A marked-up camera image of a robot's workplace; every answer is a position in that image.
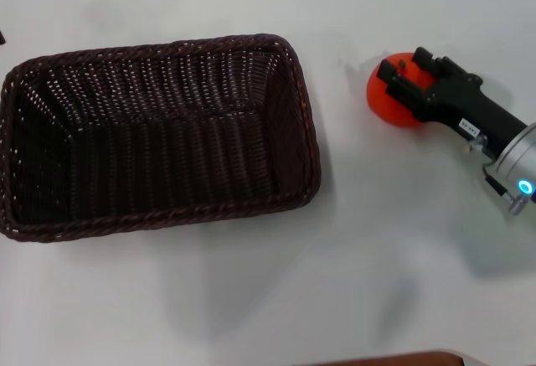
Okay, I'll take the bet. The dark brown woven basket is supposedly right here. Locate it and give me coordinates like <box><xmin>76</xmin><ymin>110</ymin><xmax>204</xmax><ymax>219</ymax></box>
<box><xmin>0</xmin><ymin>33</ymin><xmax>323</xmax><ymax>245</ymax></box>

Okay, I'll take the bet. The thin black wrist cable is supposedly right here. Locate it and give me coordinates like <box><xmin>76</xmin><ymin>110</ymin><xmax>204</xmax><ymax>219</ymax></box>
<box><xmin>481</xmin><ymin>160</ymin><xmax>517</xmax><ymax>199</ymax></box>

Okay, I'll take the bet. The orange round fruit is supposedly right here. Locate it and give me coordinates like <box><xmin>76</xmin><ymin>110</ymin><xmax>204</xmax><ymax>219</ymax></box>
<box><xmin>366</xmin><ymin>51</ymin><xmax>432</xmax><ymax>129</ymax></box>

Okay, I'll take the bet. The brown wooden edge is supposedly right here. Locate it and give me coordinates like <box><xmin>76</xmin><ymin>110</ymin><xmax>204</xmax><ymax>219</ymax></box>
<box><xmin>292</xmin><ymin>348</ymin><xmax>466</xmax><ymax>366</ymax></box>

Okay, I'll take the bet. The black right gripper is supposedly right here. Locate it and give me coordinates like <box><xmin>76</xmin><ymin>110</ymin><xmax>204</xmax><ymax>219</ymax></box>
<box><xmin>376</xmin><ymin>46</ymin><xmax>529</xmax><ymax>161</ymax></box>

